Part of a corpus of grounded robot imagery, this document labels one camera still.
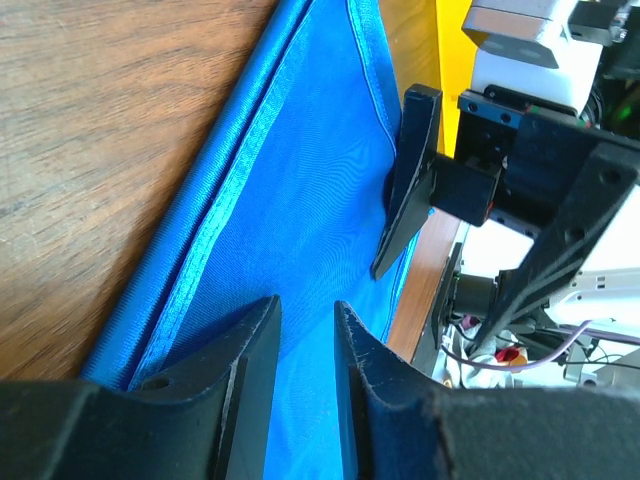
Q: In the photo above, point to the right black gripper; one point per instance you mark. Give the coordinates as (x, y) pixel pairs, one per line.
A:
(533, 169)

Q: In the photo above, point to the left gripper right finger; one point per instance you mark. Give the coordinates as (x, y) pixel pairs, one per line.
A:
(397, 423)

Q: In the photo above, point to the yellow plastic tray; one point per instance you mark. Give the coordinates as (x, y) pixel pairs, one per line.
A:
(456, 53)

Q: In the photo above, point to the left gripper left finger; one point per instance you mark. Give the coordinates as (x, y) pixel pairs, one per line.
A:
(206, 417)

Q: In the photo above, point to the blue cloth napkin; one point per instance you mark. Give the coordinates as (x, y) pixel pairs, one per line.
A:
(287, 197)

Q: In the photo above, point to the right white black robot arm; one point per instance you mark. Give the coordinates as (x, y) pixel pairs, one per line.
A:
(590, 295)

